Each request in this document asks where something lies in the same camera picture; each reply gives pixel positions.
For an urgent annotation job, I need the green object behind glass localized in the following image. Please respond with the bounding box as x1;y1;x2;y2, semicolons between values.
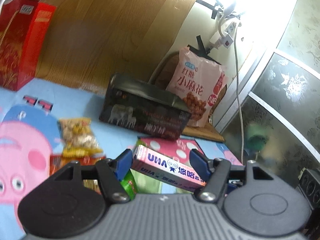
246;126;269;153

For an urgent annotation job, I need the black cardboard box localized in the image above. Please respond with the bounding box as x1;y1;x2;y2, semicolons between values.
99;73;192;140

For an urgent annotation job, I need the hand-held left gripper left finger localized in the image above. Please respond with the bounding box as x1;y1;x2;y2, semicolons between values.
54;149;133;203

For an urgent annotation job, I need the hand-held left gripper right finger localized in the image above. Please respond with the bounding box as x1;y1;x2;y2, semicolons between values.
189;149;274;202

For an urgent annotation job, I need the wooden headboard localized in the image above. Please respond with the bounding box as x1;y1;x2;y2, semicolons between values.
25;0;200;97

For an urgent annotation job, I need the green snack packet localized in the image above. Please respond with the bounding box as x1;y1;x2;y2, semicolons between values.
135;171;180;194
120;170;137;200

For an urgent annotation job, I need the yellow peanut snack packet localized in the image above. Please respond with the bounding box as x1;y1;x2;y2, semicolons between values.
58;118;103;157

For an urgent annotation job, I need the red gift box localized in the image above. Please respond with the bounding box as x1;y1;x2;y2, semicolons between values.
0;0;57;91

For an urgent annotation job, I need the black tape strip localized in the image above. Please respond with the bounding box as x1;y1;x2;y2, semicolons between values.
196;35;215;58
196;0;222;19

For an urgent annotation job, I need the white plug adapter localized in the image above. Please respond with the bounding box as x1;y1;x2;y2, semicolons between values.
209;32;232;48

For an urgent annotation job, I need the pink snack bag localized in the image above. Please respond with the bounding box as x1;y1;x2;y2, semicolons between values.
166;45;228;128

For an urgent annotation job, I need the pink candy box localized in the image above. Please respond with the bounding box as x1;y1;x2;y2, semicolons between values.
130;144;208;189

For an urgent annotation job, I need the frosted glass sliding door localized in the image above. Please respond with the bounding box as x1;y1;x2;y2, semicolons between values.
215;0;320;210

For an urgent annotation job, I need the printed cartoon blanket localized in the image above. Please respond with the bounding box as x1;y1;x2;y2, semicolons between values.
0;77;244;240

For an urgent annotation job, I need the orange snack packet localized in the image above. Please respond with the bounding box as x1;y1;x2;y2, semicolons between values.
49;154;107;188

